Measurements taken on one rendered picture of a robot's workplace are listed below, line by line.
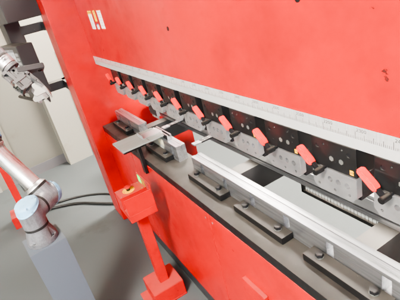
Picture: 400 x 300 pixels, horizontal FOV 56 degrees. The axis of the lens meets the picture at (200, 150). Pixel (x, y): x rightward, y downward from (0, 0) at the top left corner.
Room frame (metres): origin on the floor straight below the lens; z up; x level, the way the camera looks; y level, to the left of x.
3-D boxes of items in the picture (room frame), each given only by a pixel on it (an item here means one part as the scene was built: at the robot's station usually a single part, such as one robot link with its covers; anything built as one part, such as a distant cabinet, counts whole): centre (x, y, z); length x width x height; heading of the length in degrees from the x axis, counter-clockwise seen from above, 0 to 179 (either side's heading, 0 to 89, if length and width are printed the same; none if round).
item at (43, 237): (1.60, 0.88, 0.82); 0.15 x 0.15 x 0.10
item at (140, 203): (1.84, 0.42, 0.75); 0.20 x 0.16 x 0.18; 24
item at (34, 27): (3.18, 1.01, 1.67); 0.40 x 0.24 x 0.07; 25
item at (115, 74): (2.50, 0.39, 1.26); 0.15 x 0.09 x 0.17; 25
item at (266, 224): (1.19, -0.17, 0.89); 0.30 x 0.05 x 0.03; 25
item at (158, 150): (2.06, 0.24, 0.89); 0.30 x 0.05 x 0.03; 25
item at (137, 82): (2.14, 0.22, 1.26); 0.15 x 0.09 x 0.17; 25
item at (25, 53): (2.98, 1.16, 1.42); 0.45 x 0.12 x 0.36; 38
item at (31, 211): (1.61, 0.87, 0.94); 0.13 x 0.12 x 0.14; 160
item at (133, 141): (2.06, 0.34, 1.00); 0.26 x 0.18 x 0.01; 115
